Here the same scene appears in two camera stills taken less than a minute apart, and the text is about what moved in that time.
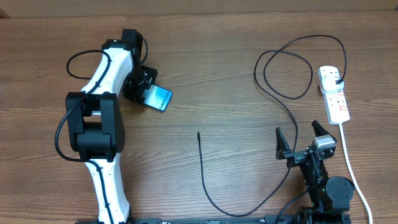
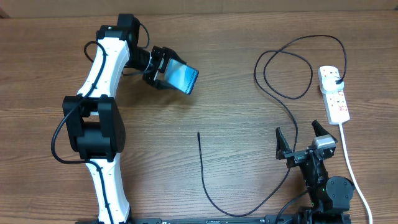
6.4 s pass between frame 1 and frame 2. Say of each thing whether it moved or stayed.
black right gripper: stayed
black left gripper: moved
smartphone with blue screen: moved
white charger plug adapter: stayed
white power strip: stayed
